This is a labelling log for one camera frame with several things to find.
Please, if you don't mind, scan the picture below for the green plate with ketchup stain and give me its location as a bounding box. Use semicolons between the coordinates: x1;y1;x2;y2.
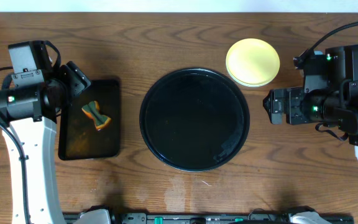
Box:
227;70;273;88

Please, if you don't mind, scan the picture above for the rectangular black water tray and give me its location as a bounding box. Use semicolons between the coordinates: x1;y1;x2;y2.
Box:
58;79;121;161

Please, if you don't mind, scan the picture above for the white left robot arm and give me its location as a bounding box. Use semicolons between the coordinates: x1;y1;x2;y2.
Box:
0;40;91;223

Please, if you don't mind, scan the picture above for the round black tray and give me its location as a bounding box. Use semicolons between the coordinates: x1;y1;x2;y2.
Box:
139;68;250;172

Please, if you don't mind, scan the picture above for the yellow plate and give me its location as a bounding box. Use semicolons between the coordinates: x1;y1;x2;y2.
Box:
226;39;280;84

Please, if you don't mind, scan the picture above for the orange green scrub sponge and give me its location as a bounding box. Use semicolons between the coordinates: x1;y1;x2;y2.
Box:
81;101;112;131

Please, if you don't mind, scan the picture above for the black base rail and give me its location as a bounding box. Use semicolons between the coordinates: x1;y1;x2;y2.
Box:
62;212;356;224

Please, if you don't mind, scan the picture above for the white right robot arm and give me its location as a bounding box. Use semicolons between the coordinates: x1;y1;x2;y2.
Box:
263;44;358;160

